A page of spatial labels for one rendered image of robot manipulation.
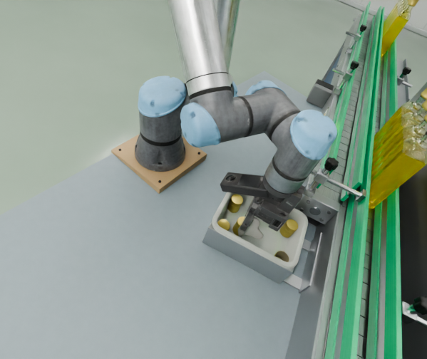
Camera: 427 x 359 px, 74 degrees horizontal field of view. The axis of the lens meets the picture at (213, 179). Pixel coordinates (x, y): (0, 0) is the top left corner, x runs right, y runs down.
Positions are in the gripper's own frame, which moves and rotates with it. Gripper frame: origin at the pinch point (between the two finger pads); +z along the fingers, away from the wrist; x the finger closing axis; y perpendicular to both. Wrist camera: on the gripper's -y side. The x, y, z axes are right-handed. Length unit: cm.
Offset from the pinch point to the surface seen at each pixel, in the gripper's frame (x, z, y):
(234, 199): 5.3, -0.9, -4.9
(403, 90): 102, -7, 38
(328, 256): -1.0, -6.4, 20.3
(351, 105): 68, -8, 17
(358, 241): -0.5, -14.8, 22.1
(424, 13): 611, 52, 125
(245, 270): -8.2, 5.5, 6.0
